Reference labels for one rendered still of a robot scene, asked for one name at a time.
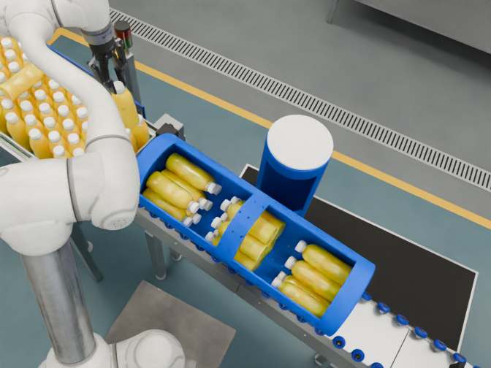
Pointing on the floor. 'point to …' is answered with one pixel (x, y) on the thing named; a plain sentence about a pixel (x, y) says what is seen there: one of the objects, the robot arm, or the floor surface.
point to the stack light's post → (131, 78)
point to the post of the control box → (85, 254)
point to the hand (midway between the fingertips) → (115, 81)
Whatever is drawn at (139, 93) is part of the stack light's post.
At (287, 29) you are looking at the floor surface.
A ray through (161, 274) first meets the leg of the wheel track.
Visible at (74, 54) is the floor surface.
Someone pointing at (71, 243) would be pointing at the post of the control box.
